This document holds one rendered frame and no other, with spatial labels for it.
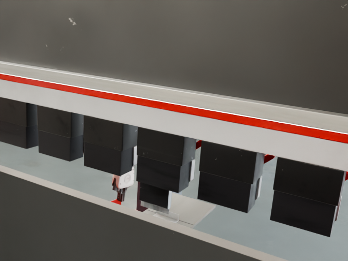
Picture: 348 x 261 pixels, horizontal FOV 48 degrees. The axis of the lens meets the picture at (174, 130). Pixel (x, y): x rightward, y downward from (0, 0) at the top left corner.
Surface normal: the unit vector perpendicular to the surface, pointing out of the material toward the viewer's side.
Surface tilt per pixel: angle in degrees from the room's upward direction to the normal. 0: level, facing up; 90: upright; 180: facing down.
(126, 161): 90
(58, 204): 90
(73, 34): 90
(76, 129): 90
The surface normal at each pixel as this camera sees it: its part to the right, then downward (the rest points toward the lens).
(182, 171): 0.87, 0.18
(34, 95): -0.48, 0.18
